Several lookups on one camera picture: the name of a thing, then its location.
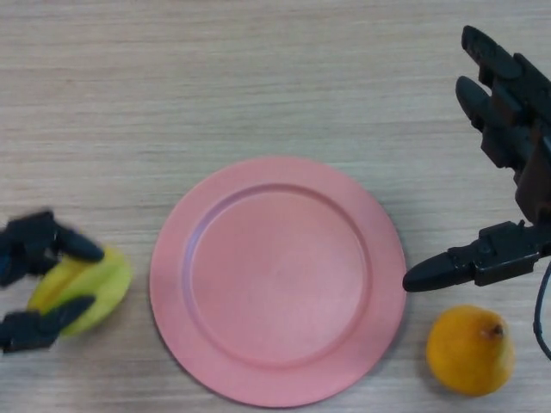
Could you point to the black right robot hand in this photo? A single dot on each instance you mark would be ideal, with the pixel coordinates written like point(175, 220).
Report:
point(516, 129)

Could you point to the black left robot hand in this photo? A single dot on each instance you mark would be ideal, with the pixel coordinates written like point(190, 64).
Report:
point(30, 245)

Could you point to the yellow green starfruit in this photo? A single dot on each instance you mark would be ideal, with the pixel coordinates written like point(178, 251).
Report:
point(99, 284)

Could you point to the pink round plate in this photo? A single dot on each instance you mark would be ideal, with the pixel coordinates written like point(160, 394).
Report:
point(277, 281)

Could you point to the orange yellow pear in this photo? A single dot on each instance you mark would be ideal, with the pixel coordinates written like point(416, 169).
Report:
point(469, 348)

